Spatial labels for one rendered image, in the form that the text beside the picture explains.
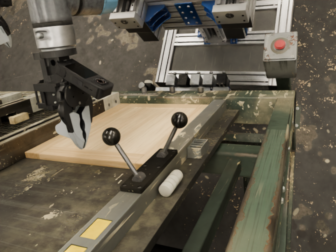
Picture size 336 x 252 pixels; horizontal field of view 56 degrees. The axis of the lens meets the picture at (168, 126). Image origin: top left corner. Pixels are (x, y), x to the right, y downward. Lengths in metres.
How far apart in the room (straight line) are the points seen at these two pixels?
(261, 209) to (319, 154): 1.58
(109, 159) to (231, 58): 1.43
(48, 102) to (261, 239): 0.47
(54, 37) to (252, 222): 0.47
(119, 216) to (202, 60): 1.71
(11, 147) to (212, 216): 0.61
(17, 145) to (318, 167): 1.65
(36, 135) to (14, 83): 2.37
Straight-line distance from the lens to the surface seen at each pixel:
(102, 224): 0.56
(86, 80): 0.61
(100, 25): 3.04
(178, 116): 0.69
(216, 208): 0.73
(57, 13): 0.64
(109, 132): 0.64
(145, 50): 2.66
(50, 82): 0.68
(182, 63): 2.21
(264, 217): 0.53
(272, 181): 0.63
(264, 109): 1.25
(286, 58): 1.27
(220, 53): 2.17
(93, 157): 0.89
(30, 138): 1.06
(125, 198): 0.62
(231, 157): 0.96
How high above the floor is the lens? 2.06
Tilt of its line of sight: 63 degrees down
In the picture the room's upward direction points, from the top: 54 degrees counter-clockwise
